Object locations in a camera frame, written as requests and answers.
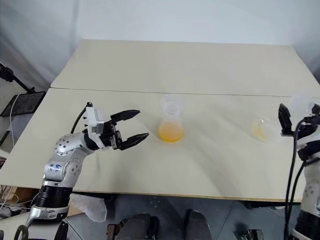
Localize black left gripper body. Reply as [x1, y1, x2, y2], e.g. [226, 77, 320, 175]
[98, 120, 124, 151]

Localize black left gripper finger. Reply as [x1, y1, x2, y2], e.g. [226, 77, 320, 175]
[117, 132, 150, 152]
[109, 108, 141, 124]

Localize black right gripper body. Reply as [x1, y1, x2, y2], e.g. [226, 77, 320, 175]
[298, 115, 320, 145]

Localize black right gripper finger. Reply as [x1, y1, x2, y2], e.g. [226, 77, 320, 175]
[278, 102, 294, 137]
[310, 102, 320, 118]

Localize large clear conical flask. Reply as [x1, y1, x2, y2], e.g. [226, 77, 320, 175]
[251, 92, 315, 147]

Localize small clear conical flask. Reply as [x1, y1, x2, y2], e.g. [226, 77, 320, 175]
[157, 94, 187, 144]

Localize clear plastic bag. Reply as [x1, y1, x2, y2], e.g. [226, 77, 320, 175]
[68, 193, 108, 223]

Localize dark rounded shape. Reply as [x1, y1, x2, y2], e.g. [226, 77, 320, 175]
[184, 209, 211, 240]
[116, 212, 159, 240]

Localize brown cardboard box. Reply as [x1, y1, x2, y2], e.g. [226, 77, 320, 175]
[12, 187, 39, 201]

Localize black tripod stand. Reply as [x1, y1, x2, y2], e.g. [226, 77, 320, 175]
[0, 62, 36, 95]

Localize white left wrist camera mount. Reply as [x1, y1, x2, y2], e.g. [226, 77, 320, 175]
[83, 105, 106, 149]

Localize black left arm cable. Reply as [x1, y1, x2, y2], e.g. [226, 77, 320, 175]
[70, 101, 93, 134]

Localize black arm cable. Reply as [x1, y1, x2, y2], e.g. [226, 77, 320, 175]
[284, 117, 309, 240]
[70, 101, 93, 134]

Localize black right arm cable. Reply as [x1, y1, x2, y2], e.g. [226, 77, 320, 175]
[284, 117, 309, 240]

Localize white cable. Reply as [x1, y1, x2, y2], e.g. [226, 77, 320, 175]
[0, 94, 20, 141]

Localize thin white wires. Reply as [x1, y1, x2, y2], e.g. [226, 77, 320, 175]
[0, 184, 20, 209]

